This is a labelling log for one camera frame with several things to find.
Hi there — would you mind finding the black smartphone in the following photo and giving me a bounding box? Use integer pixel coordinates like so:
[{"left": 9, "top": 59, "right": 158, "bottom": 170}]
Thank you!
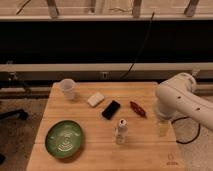
[{"left": 102, "top": 101, "right": 120, "bottom": 120}]

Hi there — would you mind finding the black chair base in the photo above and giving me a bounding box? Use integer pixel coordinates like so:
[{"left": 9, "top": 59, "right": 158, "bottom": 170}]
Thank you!
[{"left": 0, "top": 109, "right": 29, "bottom": 120}]

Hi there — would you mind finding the clear plastic cup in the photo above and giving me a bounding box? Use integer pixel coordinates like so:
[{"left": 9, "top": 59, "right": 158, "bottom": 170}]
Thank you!
[{"left": 59, "top": 79, "right": 75, "bottom": 100}]

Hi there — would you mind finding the green round plate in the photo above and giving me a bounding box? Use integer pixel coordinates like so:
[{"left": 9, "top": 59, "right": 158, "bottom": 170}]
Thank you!
[{"left": 45, "top": 120, "right": 84, "bottom": 159}]

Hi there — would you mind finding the black hanging cable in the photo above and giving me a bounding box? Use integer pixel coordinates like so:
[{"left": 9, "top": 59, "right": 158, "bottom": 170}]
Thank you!
[{"left": 120, "top": 11, "right": 156, "bottom": 81}]

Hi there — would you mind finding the black cable on floor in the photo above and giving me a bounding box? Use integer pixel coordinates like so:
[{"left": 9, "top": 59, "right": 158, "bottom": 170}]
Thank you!
[{"left": 171, "top": 116, "right": 202, "bottom": 145}]

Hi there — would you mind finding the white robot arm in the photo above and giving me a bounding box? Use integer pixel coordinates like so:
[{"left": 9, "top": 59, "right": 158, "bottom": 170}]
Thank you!
[{"left": 154, "top": 73, "right": 213, "bottom": 131}]

